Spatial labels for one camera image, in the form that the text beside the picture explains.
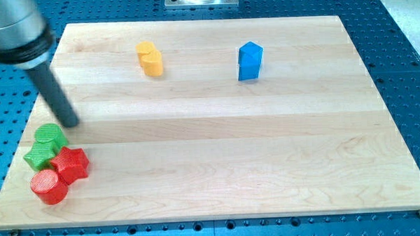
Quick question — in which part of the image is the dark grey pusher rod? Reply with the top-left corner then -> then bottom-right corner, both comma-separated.
26,62 -> 79,128

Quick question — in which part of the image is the yellow block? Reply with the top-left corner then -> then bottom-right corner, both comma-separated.
140,50 -> 164,77
135,41 -> 156,67

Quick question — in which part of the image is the blue block lower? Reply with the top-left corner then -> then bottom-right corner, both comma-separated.
238,56 -> 261,81

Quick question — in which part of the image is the red star block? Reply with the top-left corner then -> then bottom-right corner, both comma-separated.
50,147 -> 90,185

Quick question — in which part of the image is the yellow block rear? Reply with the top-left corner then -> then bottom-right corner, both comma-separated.
135,41 -> 156,67

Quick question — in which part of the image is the blue cube block upper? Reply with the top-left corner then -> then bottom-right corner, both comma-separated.
238,41 -> 263,64

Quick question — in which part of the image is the left board corner screw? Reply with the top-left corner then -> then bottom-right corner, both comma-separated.
8,229 -> 21,236

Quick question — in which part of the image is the green cylinder block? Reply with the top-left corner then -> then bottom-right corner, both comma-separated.
34,123 -> 69,153

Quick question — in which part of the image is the green star block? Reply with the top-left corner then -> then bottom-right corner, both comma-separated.
24,141 -> 60,172

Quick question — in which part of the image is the red cylinder block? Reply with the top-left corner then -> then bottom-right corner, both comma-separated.
30,169 -> 68,205

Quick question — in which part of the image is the yellow block front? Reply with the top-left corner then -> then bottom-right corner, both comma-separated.
140,50 -> 164,77

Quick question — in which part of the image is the light wooden board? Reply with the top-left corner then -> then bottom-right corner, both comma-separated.
0,15 -> 420,230

